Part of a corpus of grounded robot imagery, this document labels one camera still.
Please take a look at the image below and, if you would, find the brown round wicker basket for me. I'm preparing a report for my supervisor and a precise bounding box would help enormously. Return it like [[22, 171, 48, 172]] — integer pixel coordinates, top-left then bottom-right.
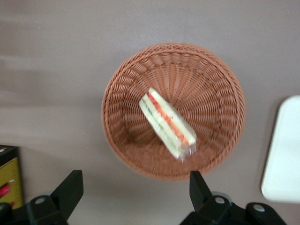
[[101, 42, 246, 181]]

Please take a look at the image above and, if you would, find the plastic-wrapped triangle sandwich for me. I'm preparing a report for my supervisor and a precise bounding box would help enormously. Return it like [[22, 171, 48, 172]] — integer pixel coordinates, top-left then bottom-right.
[[139, 88, 197, 163]]

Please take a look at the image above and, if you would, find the cream plastic tray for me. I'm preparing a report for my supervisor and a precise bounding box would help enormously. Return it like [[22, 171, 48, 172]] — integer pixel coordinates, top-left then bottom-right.
[[261, 95, 300, 204]]

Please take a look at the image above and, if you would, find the yellow and black box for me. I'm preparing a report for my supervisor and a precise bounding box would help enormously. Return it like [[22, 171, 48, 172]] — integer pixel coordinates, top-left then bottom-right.
[[0, 145, 24, 210]]

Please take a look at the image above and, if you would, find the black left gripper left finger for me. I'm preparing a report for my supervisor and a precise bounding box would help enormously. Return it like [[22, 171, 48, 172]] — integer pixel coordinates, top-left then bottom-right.
[[26, 170, 84, 225]]

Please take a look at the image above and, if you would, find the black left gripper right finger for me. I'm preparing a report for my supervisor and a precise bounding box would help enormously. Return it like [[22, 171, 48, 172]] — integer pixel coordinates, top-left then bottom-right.
[[180, 171, 233, 225]]

